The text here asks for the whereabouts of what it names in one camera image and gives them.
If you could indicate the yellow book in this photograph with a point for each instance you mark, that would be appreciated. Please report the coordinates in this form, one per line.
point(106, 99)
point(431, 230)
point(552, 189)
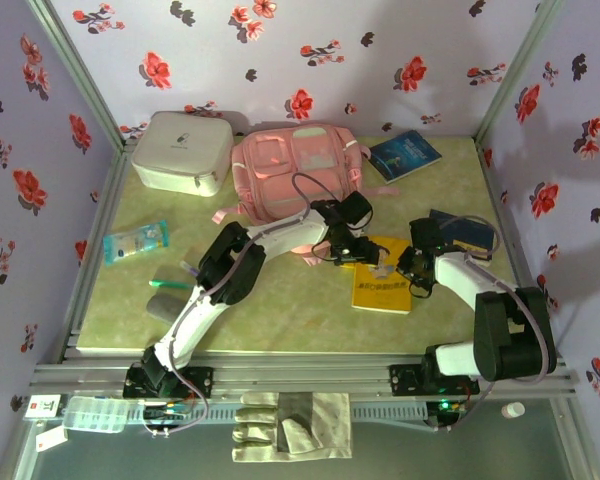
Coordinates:
point(380, 295)

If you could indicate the dark navy book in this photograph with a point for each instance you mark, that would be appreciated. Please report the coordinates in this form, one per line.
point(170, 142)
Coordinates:
point(472, 232)

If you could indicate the blue Little Prince book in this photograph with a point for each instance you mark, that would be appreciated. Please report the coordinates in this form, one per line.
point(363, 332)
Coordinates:
point(405, 155)

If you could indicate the pink school backpack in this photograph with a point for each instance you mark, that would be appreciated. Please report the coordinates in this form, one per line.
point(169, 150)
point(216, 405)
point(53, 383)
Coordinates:
point(280, 170)

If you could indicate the green pen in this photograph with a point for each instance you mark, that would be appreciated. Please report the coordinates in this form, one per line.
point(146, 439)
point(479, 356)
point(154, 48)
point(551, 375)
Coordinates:
point(167, 284)

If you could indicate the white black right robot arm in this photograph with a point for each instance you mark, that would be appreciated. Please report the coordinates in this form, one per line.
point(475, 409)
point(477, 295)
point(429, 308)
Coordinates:
point(460, 280)

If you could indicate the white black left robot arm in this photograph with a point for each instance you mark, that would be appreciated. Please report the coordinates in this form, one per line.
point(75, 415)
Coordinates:
point(195, 320)

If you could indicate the teal wet wipes pack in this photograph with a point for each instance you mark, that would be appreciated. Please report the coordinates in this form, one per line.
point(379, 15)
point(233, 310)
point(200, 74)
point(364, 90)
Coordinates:
point(135, 243)

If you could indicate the small circuit board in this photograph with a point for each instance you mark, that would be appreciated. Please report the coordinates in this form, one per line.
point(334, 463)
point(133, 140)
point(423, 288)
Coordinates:
point(445, 407)
point(167, 412)

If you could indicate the small white bottle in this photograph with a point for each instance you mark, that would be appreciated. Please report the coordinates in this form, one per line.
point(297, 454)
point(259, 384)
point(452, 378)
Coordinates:
point(512, 410)

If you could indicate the white zippered storage case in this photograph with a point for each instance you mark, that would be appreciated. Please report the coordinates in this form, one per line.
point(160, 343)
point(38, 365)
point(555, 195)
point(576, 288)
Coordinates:
point(180, 150)

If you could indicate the beige work glove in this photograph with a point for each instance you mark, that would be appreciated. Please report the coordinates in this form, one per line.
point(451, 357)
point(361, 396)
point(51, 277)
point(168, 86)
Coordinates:
point(255, 415)

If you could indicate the clear plastic organiser box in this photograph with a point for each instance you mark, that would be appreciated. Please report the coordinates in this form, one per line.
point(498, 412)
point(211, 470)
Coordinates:
point(95, 415)

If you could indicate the white red printed card box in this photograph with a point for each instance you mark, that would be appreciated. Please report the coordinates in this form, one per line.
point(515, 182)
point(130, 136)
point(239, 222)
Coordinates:
point(42, 406)

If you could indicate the white paper tag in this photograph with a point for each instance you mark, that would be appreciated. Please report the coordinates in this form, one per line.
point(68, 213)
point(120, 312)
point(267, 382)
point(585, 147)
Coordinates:
point(50, 440)

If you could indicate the aluminium side rail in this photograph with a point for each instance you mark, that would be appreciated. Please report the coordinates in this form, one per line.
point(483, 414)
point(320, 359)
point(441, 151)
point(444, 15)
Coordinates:
point(494, 190)
point(107, 200)

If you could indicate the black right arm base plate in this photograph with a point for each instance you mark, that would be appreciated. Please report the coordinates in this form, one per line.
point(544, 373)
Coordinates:
point(402, 380)

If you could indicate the long aluminium base rail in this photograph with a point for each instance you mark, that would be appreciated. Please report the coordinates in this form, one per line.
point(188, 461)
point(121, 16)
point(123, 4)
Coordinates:
point(300, 375)

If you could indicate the aluminium corner post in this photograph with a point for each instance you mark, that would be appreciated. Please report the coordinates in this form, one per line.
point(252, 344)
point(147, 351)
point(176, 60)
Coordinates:
point(76, 65)
point(519, 65)

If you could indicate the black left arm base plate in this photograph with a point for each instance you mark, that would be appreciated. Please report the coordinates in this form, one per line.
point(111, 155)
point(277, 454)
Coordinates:
point(202, 380)

